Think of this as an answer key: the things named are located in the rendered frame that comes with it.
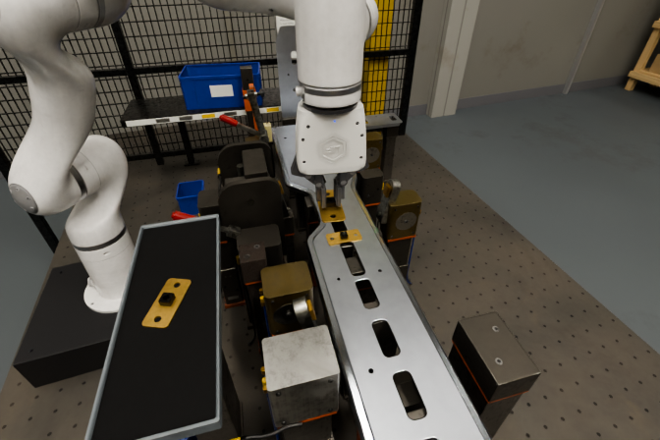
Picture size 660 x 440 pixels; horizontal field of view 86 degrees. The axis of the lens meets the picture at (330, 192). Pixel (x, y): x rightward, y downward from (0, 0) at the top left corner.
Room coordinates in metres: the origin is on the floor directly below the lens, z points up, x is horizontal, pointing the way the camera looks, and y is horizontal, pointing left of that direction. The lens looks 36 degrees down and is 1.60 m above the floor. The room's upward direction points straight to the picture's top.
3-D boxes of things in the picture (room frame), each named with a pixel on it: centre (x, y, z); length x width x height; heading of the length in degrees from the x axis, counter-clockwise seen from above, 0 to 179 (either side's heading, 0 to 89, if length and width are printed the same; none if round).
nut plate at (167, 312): (0.33, 0.24, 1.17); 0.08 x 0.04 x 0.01; 174
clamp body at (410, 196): (0.74, -0.20, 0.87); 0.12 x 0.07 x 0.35; 104
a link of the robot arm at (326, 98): (0.46, 0.00, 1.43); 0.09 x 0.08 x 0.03; 99
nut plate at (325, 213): (0.46, 0.00, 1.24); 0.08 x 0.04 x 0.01; 9
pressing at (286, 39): (1.34, 0.14, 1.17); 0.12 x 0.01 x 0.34; 104
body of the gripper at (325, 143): (0.46, 0.00, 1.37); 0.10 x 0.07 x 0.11; 99
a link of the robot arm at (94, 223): (0.69, 0.57, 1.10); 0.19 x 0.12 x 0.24; 160
